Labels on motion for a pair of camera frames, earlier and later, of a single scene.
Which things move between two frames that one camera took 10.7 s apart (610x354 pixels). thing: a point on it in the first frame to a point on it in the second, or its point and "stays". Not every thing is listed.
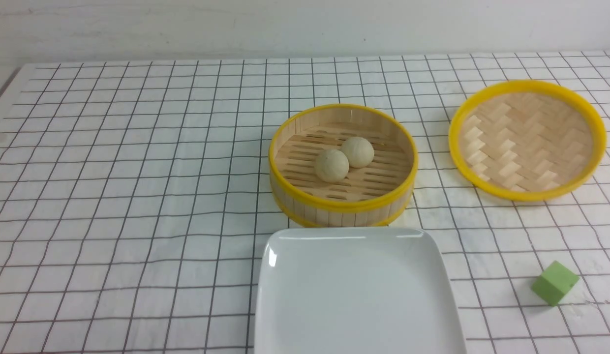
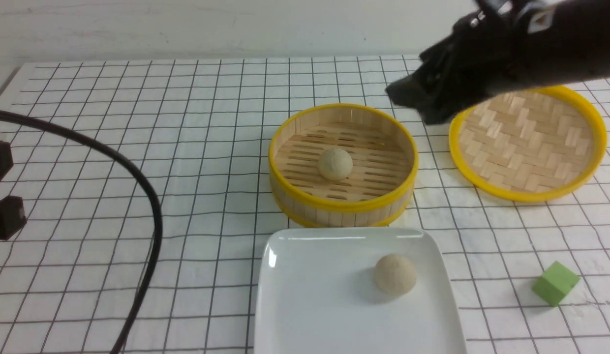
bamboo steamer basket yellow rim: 343,165 stays
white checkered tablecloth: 131,202 stays
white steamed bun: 359,151 to 395,274
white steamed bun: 332,165 stays
